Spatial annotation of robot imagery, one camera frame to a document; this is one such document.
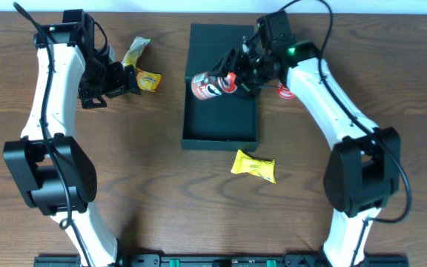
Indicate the red Pringles can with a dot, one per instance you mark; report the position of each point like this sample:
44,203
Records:
284,92

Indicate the black mounting rail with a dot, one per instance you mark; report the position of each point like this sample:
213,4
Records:
287,260

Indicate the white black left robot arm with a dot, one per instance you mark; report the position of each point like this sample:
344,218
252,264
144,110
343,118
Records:
48,166

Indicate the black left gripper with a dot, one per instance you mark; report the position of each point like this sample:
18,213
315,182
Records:
102,82

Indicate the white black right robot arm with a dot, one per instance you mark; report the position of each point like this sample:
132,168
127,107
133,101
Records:
363,169

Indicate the black gift box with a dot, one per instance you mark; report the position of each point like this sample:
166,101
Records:
217,116

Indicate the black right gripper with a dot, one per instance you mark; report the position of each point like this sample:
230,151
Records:
238,65

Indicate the brown Pringles can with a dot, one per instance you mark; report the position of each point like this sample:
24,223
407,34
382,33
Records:
206,87

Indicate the green yellow snack packet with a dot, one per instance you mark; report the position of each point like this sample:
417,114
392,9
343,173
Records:
135,51

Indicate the orange snack packet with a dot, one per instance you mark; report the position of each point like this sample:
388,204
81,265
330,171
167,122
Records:
147,81

